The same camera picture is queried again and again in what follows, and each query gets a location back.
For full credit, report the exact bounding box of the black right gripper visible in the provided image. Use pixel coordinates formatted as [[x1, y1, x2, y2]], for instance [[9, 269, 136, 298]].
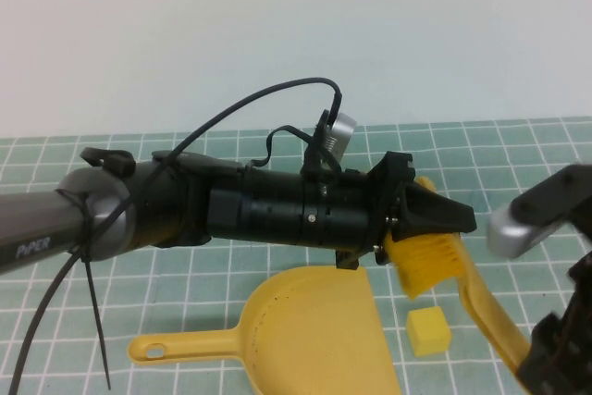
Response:
[[515, 251, 592, 395]]

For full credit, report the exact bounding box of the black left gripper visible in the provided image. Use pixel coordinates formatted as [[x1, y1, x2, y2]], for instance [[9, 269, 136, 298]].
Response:
[[300, 153, 477, 271]]

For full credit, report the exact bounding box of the yellow hand brush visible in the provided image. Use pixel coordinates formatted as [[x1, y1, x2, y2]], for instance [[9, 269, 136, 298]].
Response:
[[386, 176, 533, 382]]

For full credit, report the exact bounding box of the small yellow foam cube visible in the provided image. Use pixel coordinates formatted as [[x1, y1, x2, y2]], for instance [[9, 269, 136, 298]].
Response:
[[405, 305, 452, 359]]

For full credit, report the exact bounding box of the yellow plastic dustpan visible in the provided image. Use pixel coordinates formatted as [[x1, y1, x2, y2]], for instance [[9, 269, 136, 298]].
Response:
[[128, 265, 403, 395]]

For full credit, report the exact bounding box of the green checked tablecloth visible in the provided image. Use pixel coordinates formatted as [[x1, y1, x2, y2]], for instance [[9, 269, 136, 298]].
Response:
[[0, 117, 592, 395]]

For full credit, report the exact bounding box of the black zip tie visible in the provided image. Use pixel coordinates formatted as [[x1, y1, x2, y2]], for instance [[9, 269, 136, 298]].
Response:
[[57, 189, 113, 391]]

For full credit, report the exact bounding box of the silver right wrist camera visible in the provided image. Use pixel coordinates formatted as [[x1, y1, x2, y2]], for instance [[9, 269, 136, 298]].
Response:
[[485, 207, 559, 258]]

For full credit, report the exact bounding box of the black right camera bracket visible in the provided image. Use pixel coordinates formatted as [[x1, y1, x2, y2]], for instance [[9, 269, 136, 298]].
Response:
[[508, 162, 592, 229]]

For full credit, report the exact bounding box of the black camera bracket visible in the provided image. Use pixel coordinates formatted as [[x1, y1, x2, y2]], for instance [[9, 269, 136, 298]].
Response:
[[508, 162, 592, 229], [300, 110, 346, 177]]

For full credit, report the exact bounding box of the black left camera bracket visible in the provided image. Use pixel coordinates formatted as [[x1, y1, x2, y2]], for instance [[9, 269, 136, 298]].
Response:
[[300, 110, 346, 177]]

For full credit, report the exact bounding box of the short black cable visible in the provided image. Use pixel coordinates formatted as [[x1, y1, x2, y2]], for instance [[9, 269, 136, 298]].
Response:
[[249, 124, 320, 169]]

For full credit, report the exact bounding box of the black cable strap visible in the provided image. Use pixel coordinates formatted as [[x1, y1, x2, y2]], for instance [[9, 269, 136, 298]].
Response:
[[78, 146, 138, 178]]

